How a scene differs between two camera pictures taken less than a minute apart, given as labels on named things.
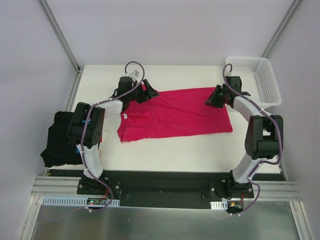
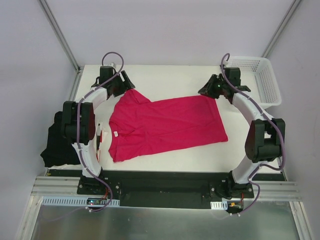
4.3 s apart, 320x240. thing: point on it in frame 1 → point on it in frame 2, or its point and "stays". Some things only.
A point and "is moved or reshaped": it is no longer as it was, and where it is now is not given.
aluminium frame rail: (58, 186) stays
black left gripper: (144, 92) → (122, 81)
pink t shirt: (175, 113) is moved or reshaped
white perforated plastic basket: (258, 79) stays
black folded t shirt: (60, 150) stays
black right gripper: (219, 96) → (211, 88)
